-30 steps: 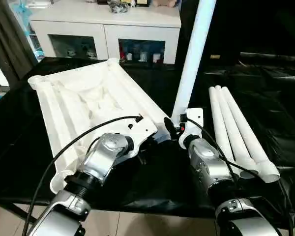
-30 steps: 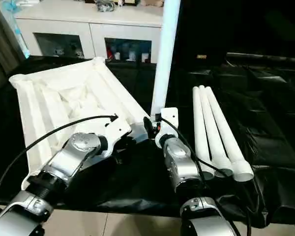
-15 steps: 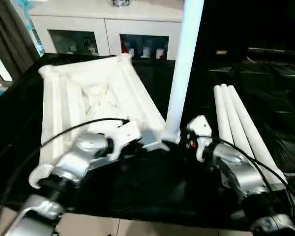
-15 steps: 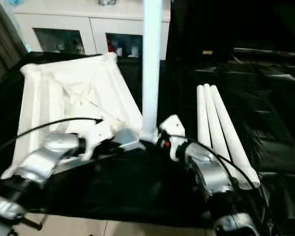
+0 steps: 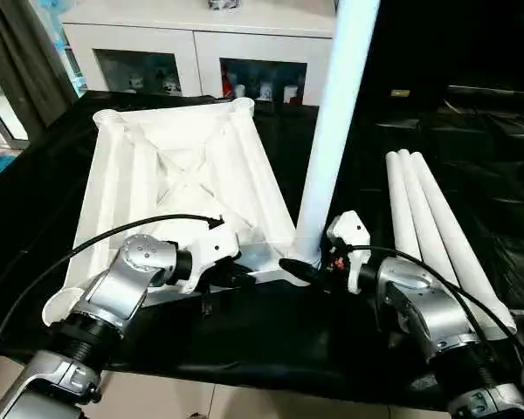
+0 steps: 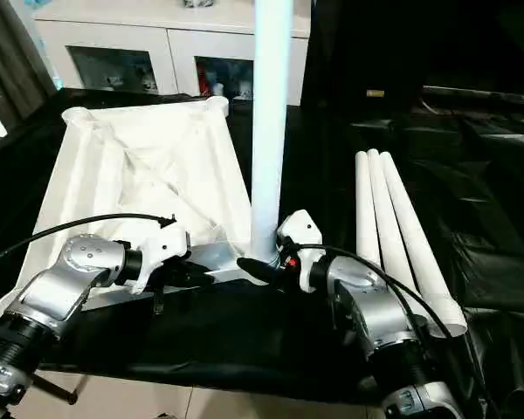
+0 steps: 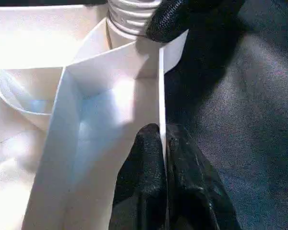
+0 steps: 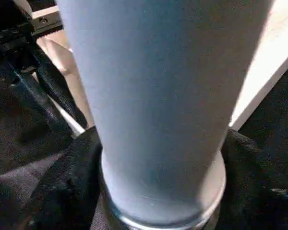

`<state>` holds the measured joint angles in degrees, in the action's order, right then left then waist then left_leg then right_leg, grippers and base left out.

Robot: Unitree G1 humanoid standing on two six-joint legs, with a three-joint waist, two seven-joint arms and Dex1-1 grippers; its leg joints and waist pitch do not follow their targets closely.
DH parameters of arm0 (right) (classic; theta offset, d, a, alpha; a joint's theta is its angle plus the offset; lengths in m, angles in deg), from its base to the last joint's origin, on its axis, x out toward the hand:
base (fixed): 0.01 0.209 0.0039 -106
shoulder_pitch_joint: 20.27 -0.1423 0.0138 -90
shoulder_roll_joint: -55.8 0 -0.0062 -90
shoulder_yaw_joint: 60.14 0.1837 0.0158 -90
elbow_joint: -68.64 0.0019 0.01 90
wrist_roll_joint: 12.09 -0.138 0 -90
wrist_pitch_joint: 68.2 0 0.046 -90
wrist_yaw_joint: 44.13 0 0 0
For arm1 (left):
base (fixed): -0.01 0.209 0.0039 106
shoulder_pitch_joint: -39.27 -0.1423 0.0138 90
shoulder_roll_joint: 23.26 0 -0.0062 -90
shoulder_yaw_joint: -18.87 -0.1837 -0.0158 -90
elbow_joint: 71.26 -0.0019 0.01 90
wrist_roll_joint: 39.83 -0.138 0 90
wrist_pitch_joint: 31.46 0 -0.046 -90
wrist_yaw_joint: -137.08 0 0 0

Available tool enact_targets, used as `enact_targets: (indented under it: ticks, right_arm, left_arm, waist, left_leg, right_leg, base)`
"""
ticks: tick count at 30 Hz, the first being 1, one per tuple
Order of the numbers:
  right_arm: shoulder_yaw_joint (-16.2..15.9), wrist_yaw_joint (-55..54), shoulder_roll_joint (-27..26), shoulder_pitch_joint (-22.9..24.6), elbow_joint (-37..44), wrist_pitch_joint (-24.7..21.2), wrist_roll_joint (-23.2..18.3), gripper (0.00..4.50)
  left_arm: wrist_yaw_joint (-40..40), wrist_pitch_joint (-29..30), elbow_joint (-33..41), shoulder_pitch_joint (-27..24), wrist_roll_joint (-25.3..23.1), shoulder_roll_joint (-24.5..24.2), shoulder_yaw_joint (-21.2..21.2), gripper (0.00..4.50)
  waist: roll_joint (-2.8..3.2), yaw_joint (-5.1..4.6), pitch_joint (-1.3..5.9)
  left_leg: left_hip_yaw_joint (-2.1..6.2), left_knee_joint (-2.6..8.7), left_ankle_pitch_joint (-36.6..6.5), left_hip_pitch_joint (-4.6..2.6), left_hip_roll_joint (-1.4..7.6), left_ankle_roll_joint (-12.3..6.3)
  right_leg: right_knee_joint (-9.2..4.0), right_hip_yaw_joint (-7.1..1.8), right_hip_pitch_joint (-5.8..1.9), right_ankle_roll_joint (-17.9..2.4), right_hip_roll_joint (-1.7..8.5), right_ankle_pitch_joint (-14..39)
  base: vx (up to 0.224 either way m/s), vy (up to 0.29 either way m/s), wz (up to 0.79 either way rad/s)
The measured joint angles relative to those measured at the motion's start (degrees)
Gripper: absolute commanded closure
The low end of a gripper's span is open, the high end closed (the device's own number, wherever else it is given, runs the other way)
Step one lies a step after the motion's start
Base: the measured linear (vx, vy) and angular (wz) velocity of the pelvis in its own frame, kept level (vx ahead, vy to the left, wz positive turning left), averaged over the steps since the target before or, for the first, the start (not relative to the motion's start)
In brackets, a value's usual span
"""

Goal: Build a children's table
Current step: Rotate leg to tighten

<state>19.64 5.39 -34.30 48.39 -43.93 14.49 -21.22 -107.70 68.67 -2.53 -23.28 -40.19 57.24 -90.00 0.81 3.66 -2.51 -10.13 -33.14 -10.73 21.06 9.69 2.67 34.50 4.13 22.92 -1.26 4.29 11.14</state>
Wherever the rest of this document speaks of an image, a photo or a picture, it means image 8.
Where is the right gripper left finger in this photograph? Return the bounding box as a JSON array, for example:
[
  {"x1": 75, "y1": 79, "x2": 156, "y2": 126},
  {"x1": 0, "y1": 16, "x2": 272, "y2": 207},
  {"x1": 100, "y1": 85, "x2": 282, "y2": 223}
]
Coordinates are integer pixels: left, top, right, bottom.
[{"x1": 25, "y1": 126, "x2": 104, "y2": 230}]

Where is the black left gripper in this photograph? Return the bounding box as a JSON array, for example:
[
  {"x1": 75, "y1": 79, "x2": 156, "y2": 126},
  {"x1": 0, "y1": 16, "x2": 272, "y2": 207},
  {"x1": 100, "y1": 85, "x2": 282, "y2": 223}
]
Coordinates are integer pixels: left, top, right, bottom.
[{"x1": 0, "y1": 0, "x2": 88, "y2": 138}]

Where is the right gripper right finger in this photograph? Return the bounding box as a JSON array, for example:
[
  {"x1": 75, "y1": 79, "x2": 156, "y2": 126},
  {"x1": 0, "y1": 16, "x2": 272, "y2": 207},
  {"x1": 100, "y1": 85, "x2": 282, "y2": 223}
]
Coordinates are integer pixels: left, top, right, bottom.
[{"x1": 213, "y1": 127, "x2": 288, "y2": 230}]

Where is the white plastic table leg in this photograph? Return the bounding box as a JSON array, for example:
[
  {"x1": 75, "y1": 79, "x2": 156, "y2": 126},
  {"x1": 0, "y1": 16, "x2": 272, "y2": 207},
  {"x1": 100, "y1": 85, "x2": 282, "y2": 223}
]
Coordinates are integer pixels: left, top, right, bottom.
[{"x1": 55, "y1": 0, "x2": 279, "y2": 224}]

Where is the white plastic table top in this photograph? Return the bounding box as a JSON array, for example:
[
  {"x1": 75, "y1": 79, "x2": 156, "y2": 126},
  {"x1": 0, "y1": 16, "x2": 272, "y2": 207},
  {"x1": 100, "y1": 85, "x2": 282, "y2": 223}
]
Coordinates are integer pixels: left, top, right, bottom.
[{"x1": 31, "y1": 0, "x2": 288, "y2": 230}]

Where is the black mat cloth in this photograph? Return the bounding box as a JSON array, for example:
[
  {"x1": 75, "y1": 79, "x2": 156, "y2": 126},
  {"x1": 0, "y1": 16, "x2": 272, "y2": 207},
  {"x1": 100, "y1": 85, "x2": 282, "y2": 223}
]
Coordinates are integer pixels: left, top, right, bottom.
[{"x1": 0, "y1": 67, "x2": 288, "y2": 230}]

